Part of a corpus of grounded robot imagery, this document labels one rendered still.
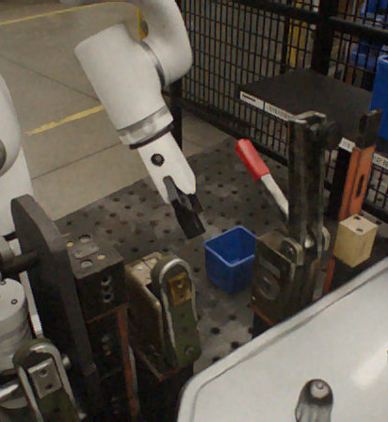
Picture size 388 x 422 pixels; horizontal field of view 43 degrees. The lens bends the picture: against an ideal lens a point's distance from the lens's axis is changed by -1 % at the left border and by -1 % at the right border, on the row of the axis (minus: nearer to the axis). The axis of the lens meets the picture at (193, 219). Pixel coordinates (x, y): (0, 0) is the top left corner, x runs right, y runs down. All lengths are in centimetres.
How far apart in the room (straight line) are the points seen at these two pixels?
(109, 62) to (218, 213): 65
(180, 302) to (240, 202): 83
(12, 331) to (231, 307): 60
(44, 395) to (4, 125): 33
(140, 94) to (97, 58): 8
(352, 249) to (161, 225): 67
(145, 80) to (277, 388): 44
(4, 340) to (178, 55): 46
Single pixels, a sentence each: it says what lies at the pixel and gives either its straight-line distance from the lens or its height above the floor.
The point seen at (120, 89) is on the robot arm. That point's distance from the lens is 71.
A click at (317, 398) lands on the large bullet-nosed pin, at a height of 104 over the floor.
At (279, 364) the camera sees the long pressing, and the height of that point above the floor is 100.
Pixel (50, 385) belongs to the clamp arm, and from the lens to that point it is 46.
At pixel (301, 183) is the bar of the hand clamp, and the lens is 54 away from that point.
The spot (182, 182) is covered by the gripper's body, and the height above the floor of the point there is 105.
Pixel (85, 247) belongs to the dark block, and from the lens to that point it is 50.
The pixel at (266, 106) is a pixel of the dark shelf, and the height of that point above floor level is 102.
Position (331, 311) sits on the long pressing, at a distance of 61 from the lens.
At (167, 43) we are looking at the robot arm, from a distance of 74.
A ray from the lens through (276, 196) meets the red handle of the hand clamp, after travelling 60.
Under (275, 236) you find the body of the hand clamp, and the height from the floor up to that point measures 105.
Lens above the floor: 142
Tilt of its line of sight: 36 degrees down
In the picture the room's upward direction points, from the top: straight up
